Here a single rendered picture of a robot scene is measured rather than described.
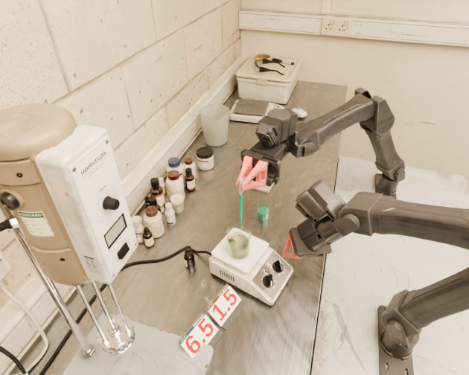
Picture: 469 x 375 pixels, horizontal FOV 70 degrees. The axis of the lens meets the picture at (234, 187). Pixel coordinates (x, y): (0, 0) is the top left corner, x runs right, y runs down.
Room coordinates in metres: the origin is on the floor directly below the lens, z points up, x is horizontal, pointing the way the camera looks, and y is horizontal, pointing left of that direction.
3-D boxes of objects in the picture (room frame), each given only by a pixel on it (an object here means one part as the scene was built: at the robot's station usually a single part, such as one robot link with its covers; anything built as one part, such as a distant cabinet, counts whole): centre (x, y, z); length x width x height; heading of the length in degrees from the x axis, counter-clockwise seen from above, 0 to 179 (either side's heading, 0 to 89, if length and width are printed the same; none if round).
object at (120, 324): (0.32, 0.23, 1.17); 0.07 x 0.07 x 0.25
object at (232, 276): (0.59, -0.04, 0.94); 0.22 x 0.13 x 0.08; 57
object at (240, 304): (0.47, 0.02, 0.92); 0.09 x 0.06 x 0.04; 145
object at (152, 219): (0.74, 0.25, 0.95); 0.06 x 0.06 x 0.10
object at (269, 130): (0.67, -0.07, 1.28); 0.07 x 0.06 x 0.11; 57
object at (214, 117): (1.32, 0.09, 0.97); 0.18 x 0.13 x 0.15; 17
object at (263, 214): (0.81, -0.10, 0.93); 0.04 x 0.04 x 0.06
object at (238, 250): (0.58, -0.01, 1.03); 0.07 x 0.06 x 0.08; 56
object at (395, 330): (0.38, -0.37, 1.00); 0.09 x 0.06 x 0.06; 139
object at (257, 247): (0.60, -0.02, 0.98); 0.12 x 0.12 x 0.01; 57
